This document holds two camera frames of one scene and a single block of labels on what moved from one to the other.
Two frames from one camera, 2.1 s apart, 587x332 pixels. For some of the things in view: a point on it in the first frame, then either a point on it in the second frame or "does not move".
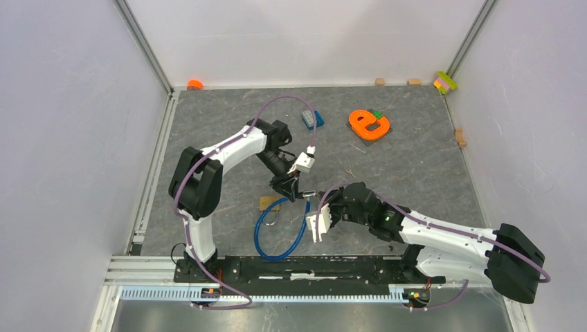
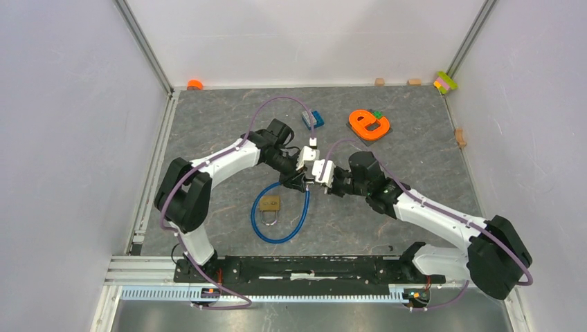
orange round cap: (194, 84) does not move
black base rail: (302, 270) does not move
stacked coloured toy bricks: (444, 82) does not move
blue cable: (306, 216) to (297, 229)
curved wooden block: (459, 137) does not move
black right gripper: (330, 199) to (332, 189)
